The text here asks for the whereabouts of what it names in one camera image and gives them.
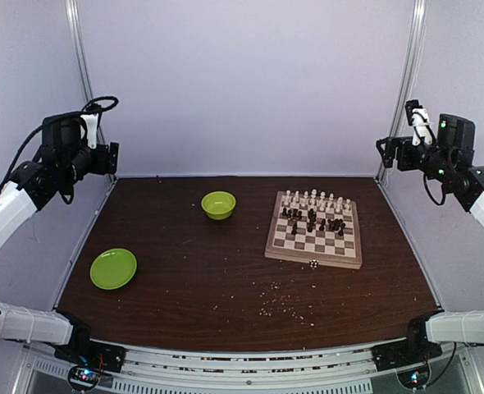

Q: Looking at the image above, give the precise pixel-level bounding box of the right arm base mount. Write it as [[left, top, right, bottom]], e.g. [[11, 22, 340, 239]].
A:
[[372, 340, 443, 391]]

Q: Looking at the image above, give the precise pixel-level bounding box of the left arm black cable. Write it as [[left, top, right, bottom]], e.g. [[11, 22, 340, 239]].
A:
[[0, 96, 120, 214]]

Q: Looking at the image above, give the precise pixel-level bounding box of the left aluminium corner post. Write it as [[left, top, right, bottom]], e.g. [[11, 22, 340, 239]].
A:
[[64, 0, 103, 144]]

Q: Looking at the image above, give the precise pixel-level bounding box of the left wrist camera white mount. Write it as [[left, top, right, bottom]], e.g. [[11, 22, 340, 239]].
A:
[[80, 113, 99, 149]]

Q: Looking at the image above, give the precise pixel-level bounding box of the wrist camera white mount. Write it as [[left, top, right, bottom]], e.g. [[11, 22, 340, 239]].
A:
[[404, 99, 436, 146], [80, 113, 99, 149]]

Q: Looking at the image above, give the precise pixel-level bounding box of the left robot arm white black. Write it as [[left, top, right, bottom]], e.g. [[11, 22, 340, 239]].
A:
[[0, 111, 119, 364]]

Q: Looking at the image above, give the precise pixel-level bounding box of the green plate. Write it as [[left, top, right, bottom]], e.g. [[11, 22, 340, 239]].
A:
[[89, 248, 138, 291]]

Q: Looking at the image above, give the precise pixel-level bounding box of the right aluminium corner post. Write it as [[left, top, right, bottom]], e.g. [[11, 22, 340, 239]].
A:
[[379, 0, 427, 181]]

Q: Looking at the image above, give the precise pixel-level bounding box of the aluminium front rail frame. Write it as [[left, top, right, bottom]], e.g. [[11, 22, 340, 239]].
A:
[[20, 340, 479, 394]]

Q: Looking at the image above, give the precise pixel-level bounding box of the aluminium corner post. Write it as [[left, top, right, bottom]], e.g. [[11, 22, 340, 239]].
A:
[[379, 0, 427, 181], [64, 0, 103, 144]]

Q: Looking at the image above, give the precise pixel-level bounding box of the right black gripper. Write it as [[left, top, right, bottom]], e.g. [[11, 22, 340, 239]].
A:
[[377, 135, 453, 182]]

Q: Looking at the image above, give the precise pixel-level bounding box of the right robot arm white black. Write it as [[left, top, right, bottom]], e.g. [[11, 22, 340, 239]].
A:
[[376, 111, 484, 363]]

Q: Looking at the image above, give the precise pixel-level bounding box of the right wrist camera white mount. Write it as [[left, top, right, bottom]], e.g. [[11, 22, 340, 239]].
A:
[[404, 99, 436, 146]]

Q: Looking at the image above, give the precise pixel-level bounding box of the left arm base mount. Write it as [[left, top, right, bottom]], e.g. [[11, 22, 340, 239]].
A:
[[52, 341, 126, 393]]

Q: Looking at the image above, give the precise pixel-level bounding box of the wooden chess board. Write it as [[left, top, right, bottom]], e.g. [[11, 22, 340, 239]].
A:
[[264, 189, 363, 270]]

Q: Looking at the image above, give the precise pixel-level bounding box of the green bowl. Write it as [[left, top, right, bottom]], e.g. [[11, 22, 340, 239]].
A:
[[201, 191, 237, 221]]

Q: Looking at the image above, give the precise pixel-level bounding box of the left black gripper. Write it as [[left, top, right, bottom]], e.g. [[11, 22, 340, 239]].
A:
[[63, 141, 118, 186]]

